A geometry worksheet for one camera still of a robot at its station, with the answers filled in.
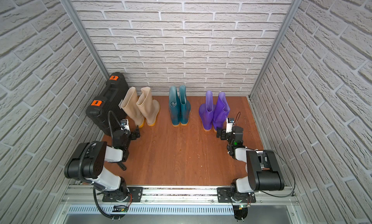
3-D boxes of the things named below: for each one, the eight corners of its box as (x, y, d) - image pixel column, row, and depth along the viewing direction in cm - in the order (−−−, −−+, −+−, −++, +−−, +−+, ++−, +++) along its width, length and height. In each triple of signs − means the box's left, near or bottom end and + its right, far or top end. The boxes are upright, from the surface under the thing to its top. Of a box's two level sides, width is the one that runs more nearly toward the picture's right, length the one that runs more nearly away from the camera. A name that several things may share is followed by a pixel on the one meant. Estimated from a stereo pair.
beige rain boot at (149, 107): (145, 129, 101) (134, 104, 80) (153, 107, 114) (145, 81, 93) (153, 129, 101) (144, 105, 80) (160, 107, 114) (153, 81, 93)
